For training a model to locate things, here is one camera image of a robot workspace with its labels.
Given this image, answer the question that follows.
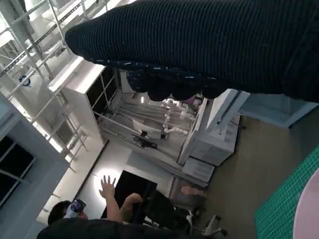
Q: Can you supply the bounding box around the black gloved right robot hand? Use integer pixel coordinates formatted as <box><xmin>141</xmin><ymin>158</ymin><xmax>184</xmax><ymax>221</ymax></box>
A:
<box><xmin>64</xmin><ymin>0</ymin><xmax>319</xmax><ymax>103</ymax></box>

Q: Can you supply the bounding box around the pink bowl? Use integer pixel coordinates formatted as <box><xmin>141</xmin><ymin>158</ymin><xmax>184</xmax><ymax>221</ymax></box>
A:
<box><xmin>293</xmin><ymin>169</ymin><xmax>319</xmax><ymax>239</ymax></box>

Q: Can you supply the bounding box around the large white mesh cabinet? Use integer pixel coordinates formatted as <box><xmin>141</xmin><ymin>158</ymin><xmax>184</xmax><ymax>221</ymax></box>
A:
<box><xmin>178</xmin><ymin>89</ymin><xmax>250</xmax><ymax>167</ymax></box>

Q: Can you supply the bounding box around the grey glass box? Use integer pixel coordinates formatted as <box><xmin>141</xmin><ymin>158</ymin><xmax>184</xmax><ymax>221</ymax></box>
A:
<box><xmin>240</xmin><ymin>93</ymin><xmax>319</xmax><ymax>129</ymax></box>

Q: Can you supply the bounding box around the small white mesh cabinet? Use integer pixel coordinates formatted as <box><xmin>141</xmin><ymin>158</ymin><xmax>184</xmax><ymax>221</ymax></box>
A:
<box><xmin>183</xmin><ymin>156</ymin><xmax>215</xmax><ymax>186</ymax></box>

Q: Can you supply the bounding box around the white shelf cabinet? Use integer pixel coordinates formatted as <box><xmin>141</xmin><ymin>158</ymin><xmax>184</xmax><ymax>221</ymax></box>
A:
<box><xmin>48</xmin><ymin>56</ymin><xmax>118</xmax><ymax>150</ymax></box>

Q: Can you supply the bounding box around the black flat panel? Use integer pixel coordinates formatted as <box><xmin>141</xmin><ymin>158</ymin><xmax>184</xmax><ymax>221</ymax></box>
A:
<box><xmin>101</xmin><ymin>170</ymin><xmax>158</xmax><ymax>220</ymax></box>

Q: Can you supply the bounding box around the person's hand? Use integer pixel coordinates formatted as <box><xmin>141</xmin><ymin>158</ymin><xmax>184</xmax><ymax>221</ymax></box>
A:
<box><xmin>99</xmin><ymin>175</ymin><xmax>117</xmax><ymax>200</ymax></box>

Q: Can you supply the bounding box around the round blue sign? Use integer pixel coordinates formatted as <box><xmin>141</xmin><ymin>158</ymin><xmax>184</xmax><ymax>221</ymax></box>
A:
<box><xmin>18</xmin><ymin>74</ymin><xmax>33</xmax><ymax>88</ymax></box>

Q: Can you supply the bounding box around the green cutting mat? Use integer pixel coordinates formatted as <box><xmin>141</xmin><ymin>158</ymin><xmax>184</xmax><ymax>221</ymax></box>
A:
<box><xmin>254</xmin><ymin>149</ymin><xmax>319</xmax><ymax>239</ymax></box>

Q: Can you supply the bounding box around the VR headset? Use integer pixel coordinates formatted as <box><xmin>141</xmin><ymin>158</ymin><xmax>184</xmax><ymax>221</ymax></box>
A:
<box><xmin>66</xmin><ymin>199</ymin><xmax>87</xmax><ymax>217</ymax></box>

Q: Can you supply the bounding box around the person with headset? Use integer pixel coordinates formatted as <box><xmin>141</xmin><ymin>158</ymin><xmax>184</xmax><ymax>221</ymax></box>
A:
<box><xmin>36</xmin><ymin>175</ymin><xmax>205</xmax><ymax>239</ymax></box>

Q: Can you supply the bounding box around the black camera on tripod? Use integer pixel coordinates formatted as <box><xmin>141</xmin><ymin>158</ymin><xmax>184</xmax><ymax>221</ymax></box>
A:
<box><xmin>132</xmin><ymin>129</ymin><xmax>159</xmax><ymax>150</ymax></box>

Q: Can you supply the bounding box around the metal scaffold frame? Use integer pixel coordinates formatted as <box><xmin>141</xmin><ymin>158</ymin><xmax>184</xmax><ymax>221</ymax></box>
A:
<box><xmin>0</xmin><ymin>0</ymin><xmax>113</xmax><ymax>172</ymax></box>

